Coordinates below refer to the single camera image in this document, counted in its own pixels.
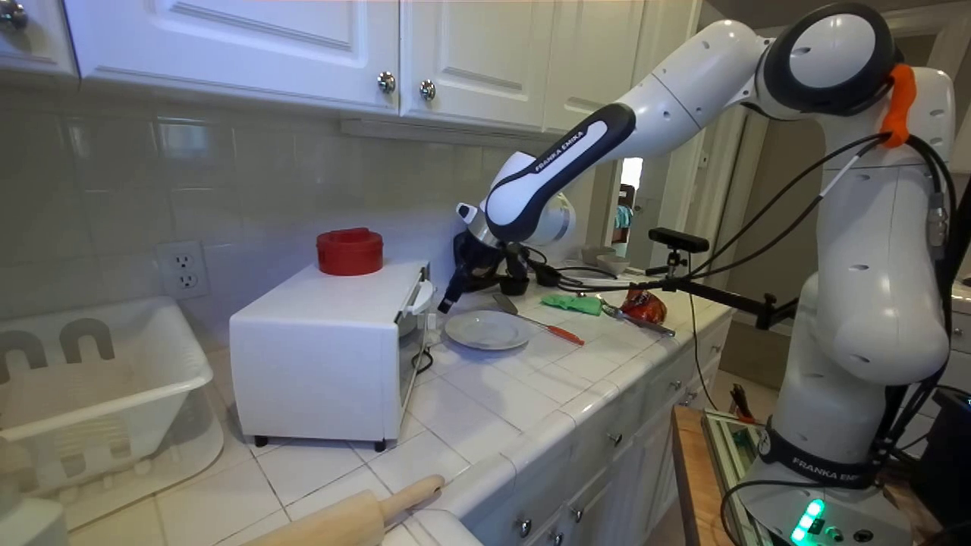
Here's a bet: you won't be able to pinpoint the white toaster oven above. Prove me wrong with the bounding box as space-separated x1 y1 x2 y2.
227 261 425 452

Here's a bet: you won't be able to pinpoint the white round plate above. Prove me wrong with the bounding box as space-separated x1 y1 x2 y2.
442 308 527 351

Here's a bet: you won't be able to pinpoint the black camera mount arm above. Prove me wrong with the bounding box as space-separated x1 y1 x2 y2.
645 228 799 330

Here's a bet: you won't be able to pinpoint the green flat item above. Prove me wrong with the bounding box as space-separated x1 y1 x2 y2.
541 294 605 315

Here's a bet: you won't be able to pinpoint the red handled utensil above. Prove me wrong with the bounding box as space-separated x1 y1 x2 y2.
518 315 585 344

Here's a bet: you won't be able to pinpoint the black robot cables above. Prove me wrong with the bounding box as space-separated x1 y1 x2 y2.
535 131 971 546

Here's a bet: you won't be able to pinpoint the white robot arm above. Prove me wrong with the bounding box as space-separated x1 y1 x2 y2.
446 0 968 546

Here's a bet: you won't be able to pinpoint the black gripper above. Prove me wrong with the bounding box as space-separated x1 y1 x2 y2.
441 233 527 308

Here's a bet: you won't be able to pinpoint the white dish rack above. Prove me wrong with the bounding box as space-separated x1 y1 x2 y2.
0 298 223 495

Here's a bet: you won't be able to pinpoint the white wall outlet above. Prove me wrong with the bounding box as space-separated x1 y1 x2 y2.
160 241 209 298

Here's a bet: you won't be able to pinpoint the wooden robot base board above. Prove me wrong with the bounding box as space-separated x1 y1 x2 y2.
670 404 942 546

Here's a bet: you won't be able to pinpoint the wooden rolling pin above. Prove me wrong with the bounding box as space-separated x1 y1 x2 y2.
249 473 442 546

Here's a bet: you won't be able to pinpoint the white upper cabinets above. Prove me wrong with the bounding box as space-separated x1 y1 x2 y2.
0 0 700 134

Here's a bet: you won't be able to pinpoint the white lower cabinet drawers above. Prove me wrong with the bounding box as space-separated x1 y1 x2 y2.
455 317 729 546

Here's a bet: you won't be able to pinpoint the red round container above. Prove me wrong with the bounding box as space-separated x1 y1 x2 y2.
314 228 383 275

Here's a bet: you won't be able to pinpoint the red small object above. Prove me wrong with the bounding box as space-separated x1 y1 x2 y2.
621 287 667 323

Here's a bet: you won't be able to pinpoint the glass toaster oven door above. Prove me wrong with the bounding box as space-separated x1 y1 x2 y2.
394 264 435 404

